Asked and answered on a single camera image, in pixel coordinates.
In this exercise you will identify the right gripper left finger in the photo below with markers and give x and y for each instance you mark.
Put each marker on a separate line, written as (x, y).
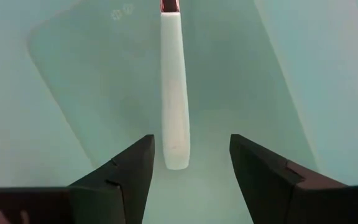
(104, 202)

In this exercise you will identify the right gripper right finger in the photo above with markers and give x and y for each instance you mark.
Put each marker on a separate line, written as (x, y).
(275, 199)

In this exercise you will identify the teal plastic bin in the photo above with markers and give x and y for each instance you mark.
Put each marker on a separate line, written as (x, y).
(244, 77)

